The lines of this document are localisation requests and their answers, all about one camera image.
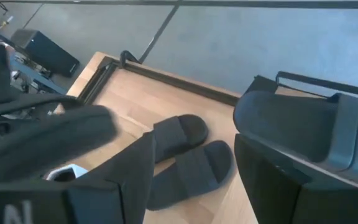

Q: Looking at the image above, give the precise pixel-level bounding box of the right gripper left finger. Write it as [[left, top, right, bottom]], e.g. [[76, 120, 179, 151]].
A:
[[67, 131, 157, 224]]

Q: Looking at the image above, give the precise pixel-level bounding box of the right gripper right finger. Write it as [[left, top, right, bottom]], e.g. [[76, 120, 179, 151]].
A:
[[234, 133, 358, 224]]

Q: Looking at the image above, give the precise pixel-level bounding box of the white angular plant pot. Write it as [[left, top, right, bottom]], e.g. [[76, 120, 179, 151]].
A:
[[44, 163, 89, 184]]

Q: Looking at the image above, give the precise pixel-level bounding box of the black rubber slide sandal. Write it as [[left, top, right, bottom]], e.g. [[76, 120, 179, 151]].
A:
[[232, 90, 358, 189], [145, 140, 235, 212], [152, 114, 209, 164]]

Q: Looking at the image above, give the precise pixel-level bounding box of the black tower with blue lights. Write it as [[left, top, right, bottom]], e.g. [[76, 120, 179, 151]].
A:
[[10, 28, 81, 78]]

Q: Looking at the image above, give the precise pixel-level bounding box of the black aluminium table frame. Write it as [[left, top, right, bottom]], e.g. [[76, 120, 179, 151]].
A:
[[76, 50, 242, 107]]

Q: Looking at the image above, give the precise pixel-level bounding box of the black frame hook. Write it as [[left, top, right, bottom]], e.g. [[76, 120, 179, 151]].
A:
[[119, 50, 142, 68]]

